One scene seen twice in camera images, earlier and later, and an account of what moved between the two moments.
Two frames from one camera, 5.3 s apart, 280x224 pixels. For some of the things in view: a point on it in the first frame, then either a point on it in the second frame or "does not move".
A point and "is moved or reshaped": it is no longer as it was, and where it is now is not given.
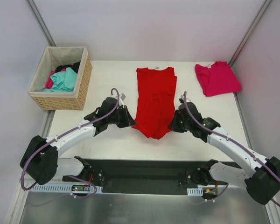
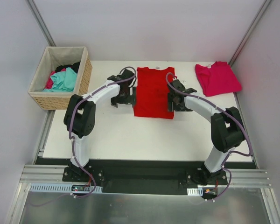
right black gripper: x=177 y=122 to x=177 y=106
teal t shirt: x=63 y=81 does not move
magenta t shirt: x=220 y=79 does not move
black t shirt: x=74 y=66 does not move
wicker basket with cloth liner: x=52 y=58 does not move
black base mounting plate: x=143 y=177 does not move
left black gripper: x=122 y=115 to x=124 y=101
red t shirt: x=156 y=89 is moved or reshaped
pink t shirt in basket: x=50 y=81 does not move
